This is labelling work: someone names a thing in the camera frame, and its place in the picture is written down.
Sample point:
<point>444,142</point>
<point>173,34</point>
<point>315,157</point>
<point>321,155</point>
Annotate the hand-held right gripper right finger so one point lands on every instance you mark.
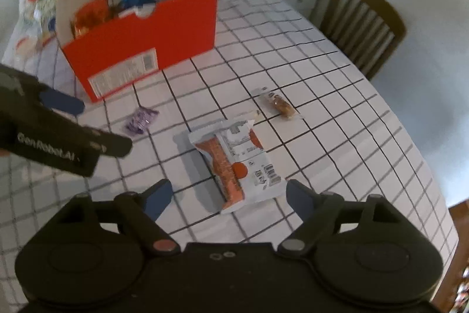
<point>298,197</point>

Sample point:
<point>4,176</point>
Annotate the clear-wrapped nut snack bar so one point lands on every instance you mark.
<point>282,104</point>

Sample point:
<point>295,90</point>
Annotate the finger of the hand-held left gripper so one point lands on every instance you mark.
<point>110,146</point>
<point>62,102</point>

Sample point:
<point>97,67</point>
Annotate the pile of shoes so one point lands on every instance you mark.
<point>463,280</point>

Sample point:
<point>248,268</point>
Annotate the purple candy wrapper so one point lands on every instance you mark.
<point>139,120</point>

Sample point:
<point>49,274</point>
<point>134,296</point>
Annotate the white black-checked tablecloth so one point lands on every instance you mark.
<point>329,115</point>

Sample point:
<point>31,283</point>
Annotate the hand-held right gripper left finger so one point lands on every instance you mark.
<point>159,199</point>

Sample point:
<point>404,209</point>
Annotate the large white snack packet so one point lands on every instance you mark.
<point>238,166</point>

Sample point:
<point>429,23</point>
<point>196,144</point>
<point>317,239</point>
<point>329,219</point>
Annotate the wooden door frame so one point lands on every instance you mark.
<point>460,225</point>

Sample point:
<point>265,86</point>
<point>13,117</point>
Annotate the wooden chair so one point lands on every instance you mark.
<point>366,5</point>

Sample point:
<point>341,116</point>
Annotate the orange cardboard box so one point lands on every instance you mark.
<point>146,41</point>

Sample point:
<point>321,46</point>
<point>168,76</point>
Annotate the white serrated-edge packet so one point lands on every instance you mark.
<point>144,10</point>

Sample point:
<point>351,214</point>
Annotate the orange snack packet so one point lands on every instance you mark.
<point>91,14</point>

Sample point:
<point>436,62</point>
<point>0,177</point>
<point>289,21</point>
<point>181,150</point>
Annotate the small clear wrapper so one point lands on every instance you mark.
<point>251,114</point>

